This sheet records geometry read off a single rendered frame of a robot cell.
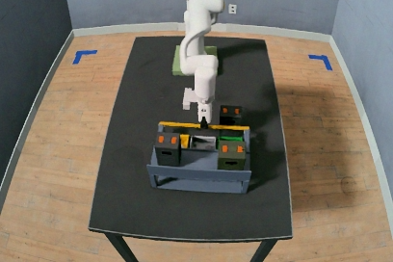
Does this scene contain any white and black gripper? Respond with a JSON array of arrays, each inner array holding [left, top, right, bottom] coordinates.
[[198, 100, 214, 129]]

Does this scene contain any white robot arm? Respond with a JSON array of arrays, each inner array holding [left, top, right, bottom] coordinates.
[[180, 0, 224, 110]]

